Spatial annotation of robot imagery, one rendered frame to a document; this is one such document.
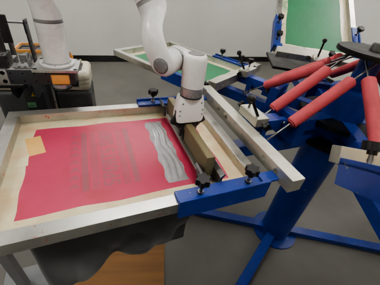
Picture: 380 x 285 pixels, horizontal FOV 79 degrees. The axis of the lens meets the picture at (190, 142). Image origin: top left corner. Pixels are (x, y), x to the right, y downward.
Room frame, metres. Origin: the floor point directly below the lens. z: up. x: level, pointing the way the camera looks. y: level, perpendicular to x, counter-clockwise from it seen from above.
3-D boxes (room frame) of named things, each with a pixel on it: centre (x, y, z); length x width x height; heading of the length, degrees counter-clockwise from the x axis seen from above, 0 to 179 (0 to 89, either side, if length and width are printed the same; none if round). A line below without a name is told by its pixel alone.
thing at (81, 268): (0.42, 0.17, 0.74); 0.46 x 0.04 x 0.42; 116
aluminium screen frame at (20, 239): (0.62, 0.22, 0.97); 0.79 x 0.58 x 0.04; 116
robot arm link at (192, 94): (0.72, 0.01, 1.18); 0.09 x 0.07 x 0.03; 116
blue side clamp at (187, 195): (0.48, -0.12, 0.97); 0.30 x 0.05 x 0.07; 116
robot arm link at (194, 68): (0.74, 0.05, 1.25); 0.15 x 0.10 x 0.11; 73
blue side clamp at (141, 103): (0.98, 0.12, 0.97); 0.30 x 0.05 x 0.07; 116
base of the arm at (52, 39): (0.90, 0.58, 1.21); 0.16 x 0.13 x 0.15; 20
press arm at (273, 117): (0.87, -0.29, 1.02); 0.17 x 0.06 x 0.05; 116
